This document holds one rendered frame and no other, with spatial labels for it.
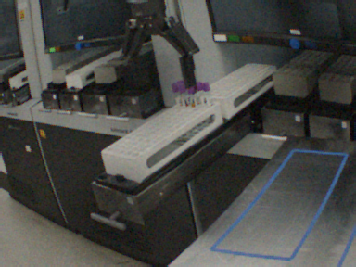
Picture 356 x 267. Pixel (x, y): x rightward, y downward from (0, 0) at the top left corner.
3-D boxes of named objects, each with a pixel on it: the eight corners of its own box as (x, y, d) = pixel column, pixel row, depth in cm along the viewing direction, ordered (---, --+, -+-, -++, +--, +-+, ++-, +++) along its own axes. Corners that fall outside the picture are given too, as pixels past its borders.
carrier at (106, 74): (121, 81, 164) (118, 65, 162) (117, 82, 162) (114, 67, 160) (99, 81, 171) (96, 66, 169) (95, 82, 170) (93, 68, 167)
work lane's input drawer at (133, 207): (256, 98, 150) (251, 71, 146) (291, 103, 141) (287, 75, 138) (86, 218, 100) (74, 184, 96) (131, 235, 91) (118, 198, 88)
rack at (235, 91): (252, 82, 144) (248, 63, 141) (279, 85, 137) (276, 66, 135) (196, 120, 123) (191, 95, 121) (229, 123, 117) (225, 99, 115)
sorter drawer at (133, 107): (225, 56, 206) (221, 37, 202) (251, 57, 197) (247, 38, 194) (102, 121, 156) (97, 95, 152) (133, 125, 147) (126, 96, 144)
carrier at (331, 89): (354, 102, 110) (352, 82, 108) (352, 105, 109) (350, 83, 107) (322, 97, 118) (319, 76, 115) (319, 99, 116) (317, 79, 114)
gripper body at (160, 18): (121, 5, 97) (128, 41, 101) (149, 1, 92) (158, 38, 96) (144, -3, 103) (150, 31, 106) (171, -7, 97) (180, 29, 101)
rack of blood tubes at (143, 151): (190, 122, 122) (186, 98, 120) (225, 126, 116) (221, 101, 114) (107, 178, 102) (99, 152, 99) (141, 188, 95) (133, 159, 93)
